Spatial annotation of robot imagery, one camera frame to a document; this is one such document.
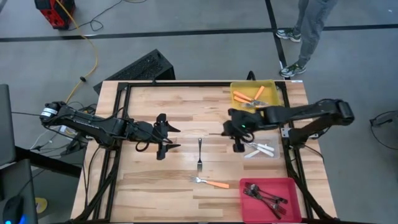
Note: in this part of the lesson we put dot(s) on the black metal table frame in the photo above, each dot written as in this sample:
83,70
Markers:
186,84

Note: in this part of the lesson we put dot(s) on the red plastic bin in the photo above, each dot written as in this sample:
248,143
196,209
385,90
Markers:
248,214

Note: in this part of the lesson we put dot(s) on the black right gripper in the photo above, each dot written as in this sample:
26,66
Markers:
245,123

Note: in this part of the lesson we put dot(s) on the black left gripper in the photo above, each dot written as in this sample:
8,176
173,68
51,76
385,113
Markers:
161,137

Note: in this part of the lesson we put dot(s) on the red and black tool case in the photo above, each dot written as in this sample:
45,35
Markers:
53,17

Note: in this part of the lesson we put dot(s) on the black desk surface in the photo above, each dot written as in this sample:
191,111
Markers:
18,180

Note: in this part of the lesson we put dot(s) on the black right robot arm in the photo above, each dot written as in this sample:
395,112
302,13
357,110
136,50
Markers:
311,112

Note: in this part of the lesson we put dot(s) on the grey desk panel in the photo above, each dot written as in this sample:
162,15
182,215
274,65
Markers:
6,124

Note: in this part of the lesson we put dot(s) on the clear plastic bin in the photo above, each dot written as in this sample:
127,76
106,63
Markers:
275,138

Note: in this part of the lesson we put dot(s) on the yellow plastic bin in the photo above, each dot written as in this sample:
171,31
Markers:
245,85

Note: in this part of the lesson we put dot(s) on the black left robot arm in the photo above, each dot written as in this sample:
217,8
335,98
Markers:
93,124

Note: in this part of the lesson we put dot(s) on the black clamp mount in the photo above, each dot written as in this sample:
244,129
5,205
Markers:
250,76

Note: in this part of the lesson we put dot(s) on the person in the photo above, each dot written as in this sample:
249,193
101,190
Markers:
311,31

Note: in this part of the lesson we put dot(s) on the yellow floor object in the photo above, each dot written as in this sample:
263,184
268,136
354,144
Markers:
42,205

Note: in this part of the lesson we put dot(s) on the black computer mouse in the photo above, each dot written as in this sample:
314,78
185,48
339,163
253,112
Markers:
14,210

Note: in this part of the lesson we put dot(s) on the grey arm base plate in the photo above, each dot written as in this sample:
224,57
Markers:
286,132

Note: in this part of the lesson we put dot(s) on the black floor beam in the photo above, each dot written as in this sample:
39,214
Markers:
46,160

